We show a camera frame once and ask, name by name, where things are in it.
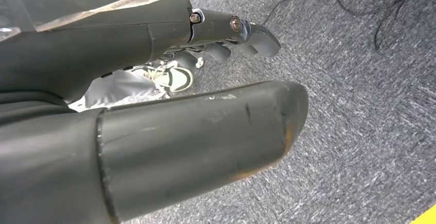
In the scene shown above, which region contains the person's foot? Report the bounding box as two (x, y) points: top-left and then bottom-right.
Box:
(143, 60), (205, 94)

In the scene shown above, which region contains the person's leg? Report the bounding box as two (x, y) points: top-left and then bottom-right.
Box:
(68, 69), (171, 113)

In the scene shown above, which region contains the yellow floor marker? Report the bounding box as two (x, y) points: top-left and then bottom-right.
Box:
(410, 204), (436, 224)

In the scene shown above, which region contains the black floor cable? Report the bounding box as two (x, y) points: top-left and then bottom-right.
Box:
(261, 0), (436, 51)

